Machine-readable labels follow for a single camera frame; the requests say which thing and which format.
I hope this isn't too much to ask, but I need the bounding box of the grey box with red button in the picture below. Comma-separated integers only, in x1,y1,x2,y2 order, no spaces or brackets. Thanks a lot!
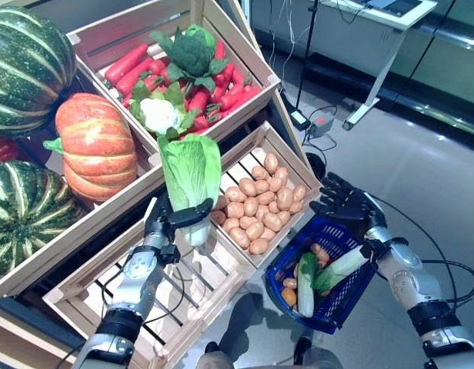
309,112,335,136

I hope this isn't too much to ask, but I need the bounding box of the long red carrot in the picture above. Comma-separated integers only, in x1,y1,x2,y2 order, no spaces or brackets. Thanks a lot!
115,57,154,98
105,43,149,86

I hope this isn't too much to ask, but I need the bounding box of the long black floor cable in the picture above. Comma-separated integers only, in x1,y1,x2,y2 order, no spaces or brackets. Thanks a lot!
369,194,474,308

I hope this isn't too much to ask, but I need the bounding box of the wooden display shelf frame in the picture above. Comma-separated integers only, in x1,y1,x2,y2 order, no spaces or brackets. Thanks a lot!
0,0,311,369

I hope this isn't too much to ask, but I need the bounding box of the wide slatted wooden crate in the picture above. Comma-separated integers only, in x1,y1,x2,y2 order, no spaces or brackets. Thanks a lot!
42,199,257,369

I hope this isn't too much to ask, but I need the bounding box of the small green striped pumpkin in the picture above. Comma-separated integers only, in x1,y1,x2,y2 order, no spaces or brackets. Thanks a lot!
0,5,77,138

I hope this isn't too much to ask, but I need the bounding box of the white hanging cable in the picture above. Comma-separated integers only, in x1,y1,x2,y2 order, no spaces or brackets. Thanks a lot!
269,0,299,74

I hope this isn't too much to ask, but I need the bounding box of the black round floor object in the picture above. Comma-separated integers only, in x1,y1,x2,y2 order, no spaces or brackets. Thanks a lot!
305,152,326,178

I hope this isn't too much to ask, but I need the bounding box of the large orange pumpkin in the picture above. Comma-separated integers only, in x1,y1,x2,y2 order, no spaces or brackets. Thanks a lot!
0,134,18,162

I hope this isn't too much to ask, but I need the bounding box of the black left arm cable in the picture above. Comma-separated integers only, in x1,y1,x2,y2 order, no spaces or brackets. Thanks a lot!
100,264,192,327

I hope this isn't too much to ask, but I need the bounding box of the wooden crate holding pumpkins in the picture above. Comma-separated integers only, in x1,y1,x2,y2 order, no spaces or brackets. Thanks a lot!
0,57,165,301

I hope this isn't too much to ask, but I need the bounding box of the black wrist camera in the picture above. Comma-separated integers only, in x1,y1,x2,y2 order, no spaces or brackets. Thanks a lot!
359,241,379,266
159,245,181,264

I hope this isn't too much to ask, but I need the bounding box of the silver left robot leg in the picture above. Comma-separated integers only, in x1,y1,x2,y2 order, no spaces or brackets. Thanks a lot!
194,340,240,369

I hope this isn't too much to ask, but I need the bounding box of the large green striped pumpkin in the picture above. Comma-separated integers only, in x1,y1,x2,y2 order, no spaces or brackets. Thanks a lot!
0,160,82,276

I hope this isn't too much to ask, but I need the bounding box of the grey glass display cabinet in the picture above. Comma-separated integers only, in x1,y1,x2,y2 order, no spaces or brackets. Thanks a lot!
406,0,474,138

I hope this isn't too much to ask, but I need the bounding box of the blue plastic shopping basket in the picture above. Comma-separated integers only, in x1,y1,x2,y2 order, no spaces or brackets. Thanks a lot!
264,214,379,334

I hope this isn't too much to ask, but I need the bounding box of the small orange pumpkin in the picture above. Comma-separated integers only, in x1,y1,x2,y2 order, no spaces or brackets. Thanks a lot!
43,93,140,203

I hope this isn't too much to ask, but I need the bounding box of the white cauliflower with leaves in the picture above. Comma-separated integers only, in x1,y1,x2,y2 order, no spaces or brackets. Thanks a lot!
129,82,202,139

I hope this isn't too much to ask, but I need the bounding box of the white office desk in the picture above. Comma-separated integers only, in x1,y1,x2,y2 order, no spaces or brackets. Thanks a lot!
255,0,438,131

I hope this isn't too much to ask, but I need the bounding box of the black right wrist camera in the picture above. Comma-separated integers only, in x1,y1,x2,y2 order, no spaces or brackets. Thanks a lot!
359,241,379,266

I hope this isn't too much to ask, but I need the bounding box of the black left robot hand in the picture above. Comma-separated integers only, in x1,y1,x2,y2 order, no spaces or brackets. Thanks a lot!
143,194,215,244

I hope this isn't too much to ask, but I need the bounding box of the black tripod stand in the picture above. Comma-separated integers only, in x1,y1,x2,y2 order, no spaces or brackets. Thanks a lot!
295,0,319,115

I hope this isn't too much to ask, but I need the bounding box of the wooden crate holding potatoes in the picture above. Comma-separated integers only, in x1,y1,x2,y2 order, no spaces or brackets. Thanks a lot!
212,121,322,270

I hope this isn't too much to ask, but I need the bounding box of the silver right robot leg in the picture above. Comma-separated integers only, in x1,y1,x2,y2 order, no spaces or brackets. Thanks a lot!
292,334,340,369

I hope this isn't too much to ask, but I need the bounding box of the black power adapter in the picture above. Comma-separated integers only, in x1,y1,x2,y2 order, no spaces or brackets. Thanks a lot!
289,109,311,130

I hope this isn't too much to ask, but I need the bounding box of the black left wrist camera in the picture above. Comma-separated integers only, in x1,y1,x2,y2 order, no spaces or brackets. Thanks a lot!
159,245,181,264

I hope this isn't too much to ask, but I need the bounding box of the wooden crate holding carrots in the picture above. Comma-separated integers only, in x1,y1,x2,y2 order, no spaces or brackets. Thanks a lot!
66,0,280,143

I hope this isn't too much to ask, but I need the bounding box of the silver robot leg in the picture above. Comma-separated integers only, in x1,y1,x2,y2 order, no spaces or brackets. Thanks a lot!
194,340,240,369
292,334,340,369

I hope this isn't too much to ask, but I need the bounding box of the open dark laptop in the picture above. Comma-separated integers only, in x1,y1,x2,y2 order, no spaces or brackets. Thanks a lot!
366,0,422,12

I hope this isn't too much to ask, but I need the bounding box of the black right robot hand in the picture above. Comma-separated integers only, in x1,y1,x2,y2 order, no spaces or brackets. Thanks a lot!
309,171,388,234

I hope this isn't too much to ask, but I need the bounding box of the green broccoli head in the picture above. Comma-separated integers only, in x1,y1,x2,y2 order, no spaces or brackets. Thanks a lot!
150,24,230,93

